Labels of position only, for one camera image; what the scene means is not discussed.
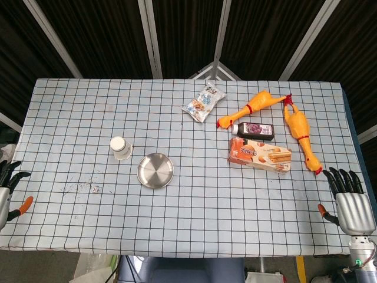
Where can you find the white paper cup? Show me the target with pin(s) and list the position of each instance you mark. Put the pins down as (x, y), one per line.
(120, 150)

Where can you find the white shoe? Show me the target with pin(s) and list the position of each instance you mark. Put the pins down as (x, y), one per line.
(6, 151)

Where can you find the round metal plate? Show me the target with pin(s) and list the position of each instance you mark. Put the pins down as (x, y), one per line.
(155, 170)

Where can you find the dark grape juice bottle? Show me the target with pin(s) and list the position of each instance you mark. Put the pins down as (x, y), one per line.
(256, 131)

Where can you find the white blue snack bag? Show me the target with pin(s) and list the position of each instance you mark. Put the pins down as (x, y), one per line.
(203, 103)

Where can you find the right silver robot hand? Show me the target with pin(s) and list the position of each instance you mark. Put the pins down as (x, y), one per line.
(355, 212)

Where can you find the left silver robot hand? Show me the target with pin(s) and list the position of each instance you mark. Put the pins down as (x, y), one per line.
(3, 203)

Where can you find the white box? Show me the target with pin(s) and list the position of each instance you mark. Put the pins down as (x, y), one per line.
(263, 277)

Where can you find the white triangular metal frame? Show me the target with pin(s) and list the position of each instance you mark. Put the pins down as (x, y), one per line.
(216, 68)

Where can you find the yellow strip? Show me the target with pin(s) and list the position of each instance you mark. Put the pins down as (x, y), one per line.
(301, 269)

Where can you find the short white metal bar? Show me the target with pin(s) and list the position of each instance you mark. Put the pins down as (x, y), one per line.
(368, 133)
(10, 122)

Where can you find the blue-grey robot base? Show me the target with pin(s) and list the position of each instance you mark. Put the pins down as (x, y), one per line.
(182, 271)

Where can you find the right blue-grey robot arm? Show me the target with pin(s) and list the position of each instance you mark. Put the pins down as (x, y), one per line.
(363, 259)

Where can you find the light blue checked tablecloth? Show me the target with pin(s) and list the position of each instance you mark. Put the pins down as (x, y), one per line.
(206, 212)

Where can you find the white metal frame post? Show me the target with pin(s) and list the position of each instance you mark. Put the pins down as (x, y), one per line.
(221, 32)
(53, 39)
(310, 39)
(150, 39)

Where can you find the yellow rubber chicken toy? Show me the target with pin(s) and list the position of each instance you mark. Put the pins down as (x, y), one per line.
(256, 104)
(297, 123)

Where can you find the small white die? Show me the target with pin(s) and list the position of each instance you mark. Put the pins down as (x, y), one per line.
(95, 190)

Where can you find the orange biscuit roll box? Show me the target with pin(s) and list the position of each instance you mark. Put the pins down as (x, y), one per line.
(259, 156)

